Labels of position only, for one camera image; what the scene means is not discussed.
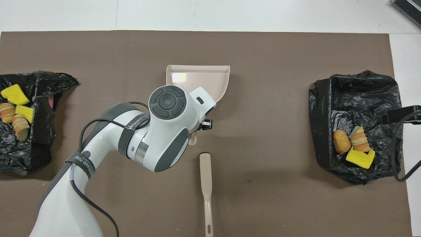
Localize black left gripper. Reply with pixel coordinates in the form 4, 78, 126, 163
196, 119, 213, 131

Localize brown bread roll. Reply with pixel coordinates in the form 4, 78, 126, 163
333, 130, 351, 154

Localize yellow notched sponge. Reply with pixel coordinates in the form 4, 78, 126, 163
345, 146, 376, 169

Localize striped croissant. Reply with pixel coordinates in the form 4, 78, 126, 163
0, 103, 16, 124
12, 114, 29, 142
349, 127, 371, 152

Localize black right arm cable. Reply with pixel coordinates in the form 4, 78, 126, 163
393, 112, 421, 182

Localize dark grey ribbed device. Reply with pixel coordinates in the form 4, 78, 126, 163
391, 0, 421, 28

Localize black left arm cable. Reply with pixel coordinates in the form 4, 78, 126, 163
70, 101, 155, 237

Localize yellow-green sponge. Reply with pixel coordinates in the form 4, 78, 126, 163
15, 105, 34, 124

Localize left black bin bag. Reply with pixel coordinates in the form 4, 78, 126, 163
0, 70, 79, 175

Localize black bin bag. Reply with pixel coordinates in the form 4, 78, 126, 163
309, 70, 404, 185
0, 70, 79, 175

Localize beige plastic dustpan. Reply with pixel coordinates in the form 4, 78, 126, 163
166, 65, 231, 146

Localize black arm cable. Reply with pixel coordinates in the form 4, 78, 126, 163
70, 101, 155, 237
393, 112, 421, 182

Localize beige hand brush black bristles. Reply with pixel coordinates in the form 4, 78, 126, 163
199, 153, 214, 237

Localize right black bin bag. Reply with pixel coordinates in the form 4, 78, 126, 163
309, 70, 404, 185

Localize brown table mat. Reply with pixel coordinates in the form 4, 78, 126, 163
0, 30, 413, 237

